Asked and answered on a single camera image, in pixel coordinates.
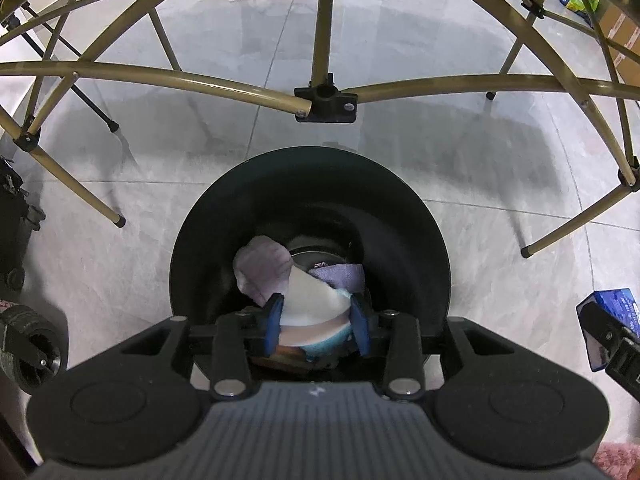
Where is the purple knitted cloth bag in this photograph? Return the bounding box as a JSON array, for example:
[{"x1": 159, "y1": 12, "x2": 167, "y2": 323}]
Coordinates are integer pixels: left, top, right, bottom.
[{"x1": 232, "y1": 235, "x2": 296, "y2": 307}]

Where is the taped cardboard box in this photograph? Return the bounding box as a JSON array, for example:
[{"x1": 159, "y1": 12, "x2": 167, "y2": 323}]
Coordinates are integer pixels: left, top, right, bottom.
[{"x1": 597, "y1": 0, "x2": 640, "y2": 81}]

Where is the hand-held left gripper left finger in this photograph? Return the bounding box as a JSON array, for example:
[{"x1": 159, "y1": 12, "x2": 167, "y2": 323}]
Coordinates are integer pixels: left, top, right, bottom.
[{"x1": 119, "y1": 292, "x2": 287, "y2": 402}]

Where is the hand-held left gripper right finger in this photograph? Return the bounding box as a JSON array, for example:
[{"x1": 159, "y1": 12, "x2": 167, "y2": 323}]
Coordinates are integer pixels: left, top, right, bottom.
[{"x1": 350, "y1": 293, "x2": 522, "y2": 402}]

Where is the black tripod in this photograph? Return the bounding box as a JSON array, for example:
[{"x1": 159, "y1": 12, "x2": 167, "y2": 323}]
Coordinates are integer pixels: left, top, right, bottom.
[{"x1": 20, "y1": 5, "x2": 121, "y2": 134}]

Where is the pink fluffy cloth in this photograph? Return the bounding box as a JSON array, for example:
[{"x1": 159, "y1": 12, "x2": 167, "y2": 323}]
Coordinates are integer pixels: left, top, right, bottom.
[{"x1": 592, "y1": 440, "x2": 640, "y2": 480}]

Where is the pink cream sponge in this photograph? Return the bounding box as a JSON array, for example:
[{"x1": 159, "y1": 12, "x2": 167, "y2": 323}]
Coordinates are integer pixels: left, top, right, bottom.
[{"x1": 277, "y1": 265, "x2": 354, "y2": 348}]

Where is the black suitcase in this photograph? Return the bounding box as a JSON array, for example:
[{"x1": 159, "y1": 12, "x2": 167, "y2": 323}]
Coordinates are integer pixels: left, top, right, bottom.
[{"x1": 0, "y1": 157, "x2": 47, "y2": 293}]

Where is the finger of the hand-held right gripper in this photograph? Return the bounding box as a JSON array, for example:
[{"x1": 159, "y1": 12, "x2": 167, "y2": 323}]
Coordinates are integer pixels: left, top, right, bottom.
[{"x1": 575, "y1": 295, "x2": 638, "y2": 373}]

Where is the black round waste bin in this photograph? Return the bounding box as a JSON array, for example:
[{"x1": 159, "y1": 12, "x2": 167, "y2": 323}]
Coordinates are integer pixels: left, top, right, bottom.
[{"x1": 169, "y1": 146, "x2": 454, "y2": 386}]

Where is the folding slatted table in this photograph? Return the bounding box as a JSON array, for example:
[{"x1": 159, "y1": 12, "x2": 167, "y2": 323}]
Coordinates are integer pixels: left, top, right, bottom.
[{"x1": 0, "y1": 0, "x2": 640, "y2": 261}]

